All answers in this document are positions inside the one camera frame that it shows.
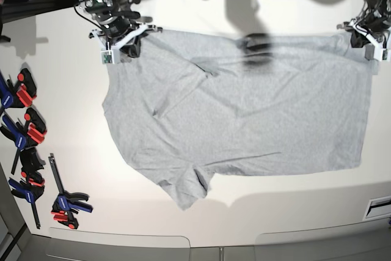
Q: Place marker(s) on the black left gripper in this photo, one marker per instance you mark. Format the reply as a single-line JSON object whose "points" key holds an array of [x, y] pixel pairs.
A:
{"points": [[357, 39]]}

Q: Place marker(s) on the grey T-shirt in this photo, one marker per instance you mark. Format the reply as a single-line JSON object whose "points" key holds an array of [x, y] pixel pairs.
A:
{"points": [[192, 106]]}

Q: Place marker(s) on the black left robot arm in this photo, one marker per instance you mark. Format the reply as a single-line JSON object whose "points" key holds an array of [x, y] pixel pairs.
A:
{"points": [[372, 25]]}

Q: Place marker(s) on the white label plate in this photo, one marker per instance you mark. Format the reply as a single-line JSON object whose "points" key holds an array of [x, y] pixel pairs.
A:
{"points": [[377, 208]]}

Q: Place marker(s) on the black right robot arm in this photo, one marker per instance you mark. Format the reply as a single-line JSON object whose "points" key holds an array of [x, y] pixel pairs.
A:
{"points": [[118, 30]]}

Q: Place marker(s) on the blue red bar clamp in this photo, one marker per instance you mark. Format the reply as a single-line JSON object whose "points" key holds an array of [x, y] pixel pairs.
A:
{"points": [[18, 95], [32, 184], [26, 136], [67, 205]]}

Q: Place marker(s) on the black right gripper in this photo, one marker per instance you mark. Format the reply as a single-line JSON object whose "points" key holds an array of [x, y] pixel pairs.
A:
{"points": [[133, 48]]}

